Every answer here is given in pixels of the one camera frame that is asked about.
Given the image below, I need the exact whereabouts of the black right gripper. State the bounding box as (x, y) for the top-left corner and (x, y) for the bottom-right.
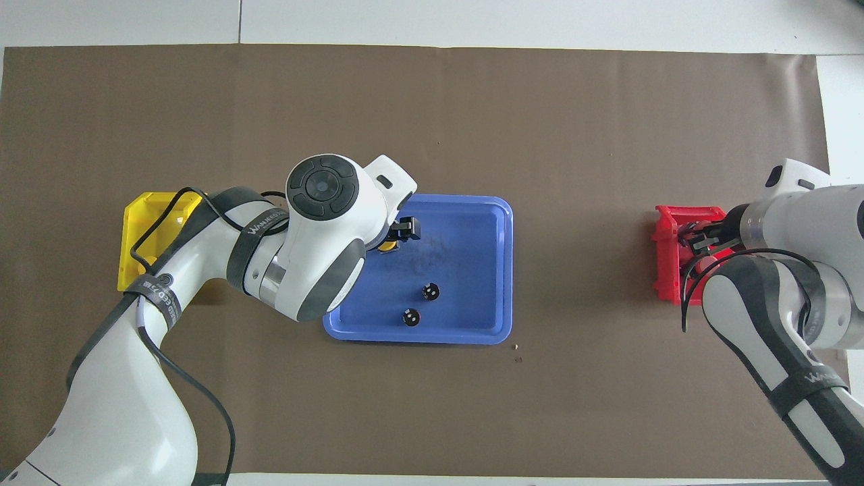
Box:
(678, 205), (751, 257)

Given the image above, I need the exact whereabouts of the red plastic bin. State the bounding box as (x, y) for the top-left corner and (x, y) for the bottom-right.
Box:
(651, 205), (736, 306)

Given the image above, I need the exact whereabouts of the blue plastic tray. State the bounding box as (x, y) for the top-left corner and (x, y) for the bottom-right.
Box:
(323, 194), (514, 345)

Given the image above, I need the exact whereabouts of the brown paper mat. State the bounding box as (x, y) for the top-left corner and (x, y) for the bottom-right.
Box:
(0, 44), (831, 477)

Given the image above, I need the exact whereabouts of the yellow plastic bin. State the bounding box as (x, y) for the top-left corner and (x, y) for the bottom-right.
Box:
(117, 192), (207, 292)

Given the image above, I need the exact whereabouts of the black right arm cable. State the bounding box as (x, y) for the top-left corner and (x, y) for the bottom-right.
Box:
(680, 248), (828, 335)

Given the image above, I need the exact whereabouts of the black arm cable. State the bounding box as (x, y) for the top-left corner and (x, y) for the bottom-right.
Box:
(128, 186), (237, 486)
(680, 248), (828, 335)

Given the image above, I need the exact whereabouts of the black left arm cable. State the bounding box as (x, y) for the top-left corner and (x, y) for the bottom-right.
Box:
(128, 186), (237, 486)

